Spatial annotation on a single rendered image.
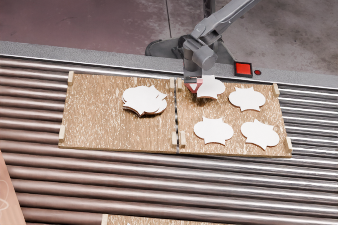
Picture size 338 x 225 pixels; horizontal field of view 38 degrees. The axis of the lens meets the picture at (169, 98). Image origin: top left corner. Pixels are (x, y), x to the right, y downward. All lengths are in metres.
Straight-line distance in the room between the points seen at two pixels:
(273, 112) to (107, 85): 0.65
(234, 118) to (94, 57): 0.63
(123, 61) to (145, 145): 0.45
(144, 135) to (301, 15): 2.56
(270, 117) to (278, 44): 1.86
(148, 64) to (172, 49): 1.07
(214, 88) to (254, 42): 1.87
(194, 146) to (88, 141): 0.37
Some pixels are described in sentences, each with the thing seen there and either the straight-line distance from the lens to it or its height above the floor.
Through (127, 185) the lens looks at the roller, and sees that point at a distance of 1.66.
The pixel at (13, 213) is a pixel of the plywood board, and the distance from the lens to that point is 1.48.
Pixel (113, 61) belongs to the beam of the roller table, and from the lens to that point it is 2.02.
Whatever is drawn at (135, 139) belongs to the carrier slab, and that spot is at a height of 0.94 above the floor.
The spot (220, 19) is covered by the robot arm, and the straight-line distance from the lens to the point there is 1.68.
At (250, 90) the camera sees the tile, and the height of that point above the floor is 0.95.
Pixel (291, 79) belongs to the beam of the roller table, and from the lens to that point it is 2.12.
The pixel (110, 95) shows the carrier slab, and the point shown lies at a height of 0.94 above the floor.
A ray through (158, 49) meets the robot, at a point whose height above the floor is 0.24.
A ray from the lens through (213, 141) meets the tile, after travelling 1.76.
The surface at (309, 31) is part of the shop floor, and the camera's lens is 3.95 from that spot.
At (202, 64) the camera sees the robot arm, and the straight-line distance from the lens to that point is 1.63.
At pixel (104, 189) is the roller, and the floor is 0.92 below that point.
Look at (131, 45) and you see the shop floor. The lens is 3.45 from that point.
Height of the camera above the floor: 2.32
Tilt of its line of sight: 48 degrees down
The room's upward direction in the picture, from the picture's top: 10 degrees clockwise
